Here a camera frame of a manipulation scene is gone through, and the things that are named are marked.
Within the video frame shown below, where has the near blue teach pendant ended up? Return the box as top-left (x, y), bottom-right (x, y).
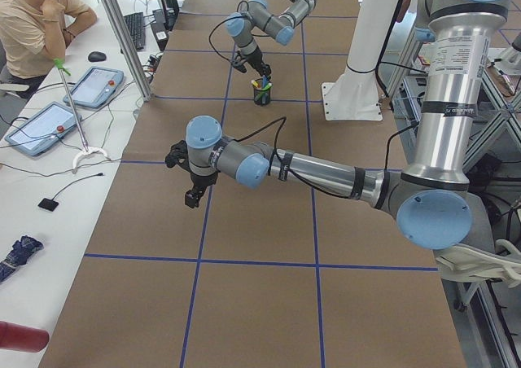
top-left (5, 102), bottom-right (77, 156)

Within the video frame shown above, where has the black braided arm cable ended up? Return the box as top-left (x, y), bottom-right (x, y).
top-left (231, 116), bottom-right (355, 200)

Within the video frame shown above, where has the black keyboard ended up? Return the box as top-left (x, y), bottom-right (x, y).
top-left (123, 12), bottom-right (146, 50)

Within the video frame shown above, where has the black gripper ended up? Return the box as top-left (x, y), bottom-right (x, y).
top-left (232, 47), bottom-right (272, 79)
top-left (164, 140), bottom-right (218, 208)

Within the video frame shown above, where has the black mesh pen cup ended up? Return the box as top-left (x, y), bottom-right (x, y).
top-left (252, 78), bottom-right (272, 106)

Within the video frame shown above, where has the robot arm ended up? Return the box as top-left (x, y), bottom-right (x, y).
top-left (165, 0), bottom-right (511, 252)
top-left (225, 0), bottom-right (317, 78)

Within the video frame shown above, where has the folded blue umbrella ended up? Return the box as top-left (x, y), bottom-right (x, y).
top-left (1, 235), bottom-right (44, 283)

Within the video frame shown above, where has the reacher grabber stick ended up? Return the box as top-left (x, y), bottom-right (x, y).
top-left (53, 58), bottom-right (110, 173)

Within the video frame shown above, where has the grey aluminium frame post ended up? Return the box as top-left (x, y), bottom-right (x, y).
top-left (101, 0), bottom-right (151, 102)

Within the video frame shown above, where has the black computer mouse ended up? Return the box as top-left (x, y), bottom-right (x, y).
top-left (87, 51), bottom-right (107, 63)

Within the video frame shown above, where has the red bottle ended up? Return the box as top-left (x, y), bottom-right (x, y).
top-left (1, 321), bottom-right (50, 353)

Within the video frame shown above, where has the blue teach pendant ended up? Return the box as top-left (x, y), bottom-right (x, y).
top-left (5, 102), bottom-right (77, 156)
top-left (70, 66), bottom-right (124, 109)

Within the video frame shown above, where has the seated person beige shirt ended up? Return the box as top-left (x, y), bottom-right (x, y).
top-left (1, 0), bottom-right (97, 99)

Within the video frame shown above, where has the far blue teach pendant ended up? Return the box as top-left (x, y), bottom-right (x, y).
top-left (70, 66), bottom-right (124, 109)

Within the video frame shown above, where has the small black square pad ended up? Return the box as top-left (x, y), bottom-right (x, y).
top-left (37, 198), bottom-right (59, 212)

